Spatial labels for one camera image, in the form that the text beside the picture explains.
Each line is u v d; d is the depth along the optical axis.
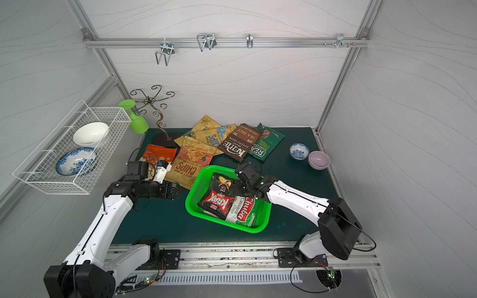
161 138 1.14
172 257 0.74
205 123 1.20
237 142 1.11
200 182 0.90
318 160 1.04
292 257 0.68
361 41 0.78
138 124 0.93
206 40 0.76
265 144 1.11
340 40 0.77
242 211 0.84
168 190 0.69
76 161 0.65
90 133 0.70
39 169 0.57
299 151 1.08
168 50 0.78
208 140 1.14
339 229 0.42
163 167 0.71
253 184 0.62
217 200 0.87
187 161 1.04
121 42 0.78
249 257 0.75
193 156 1.06
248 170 0.64
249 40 0.79
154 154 1.07
